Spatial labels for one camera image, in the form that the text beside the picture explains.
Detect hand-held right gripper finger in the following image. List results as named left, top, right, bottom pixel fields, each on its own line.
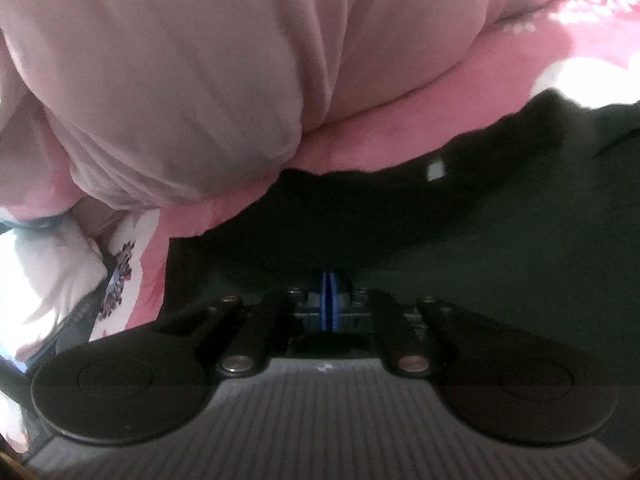
left=330, top=270, right=506, bottom=377
left=150, top=270, right=331, bottom=378

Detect black shirt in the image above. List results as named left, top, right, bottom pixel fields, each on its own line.
left=157, top=87, right=640, bottom=361

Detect dark grey cloth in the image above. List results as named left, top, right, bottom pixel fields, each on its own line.
left=30, top=270, right=108, bottom=366

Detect pink patterned quilt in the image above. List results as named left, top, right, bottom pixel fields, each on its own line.
left=0, top=0, right=563, bottom=226

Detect white pillow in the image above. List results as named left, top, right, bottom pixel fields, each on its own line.
left=0, top=220, right=107, bottom=363

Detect pink floral bed sheet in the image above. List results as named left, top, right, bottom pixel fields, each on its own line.
left=90, top=0, right=640, bottom=333

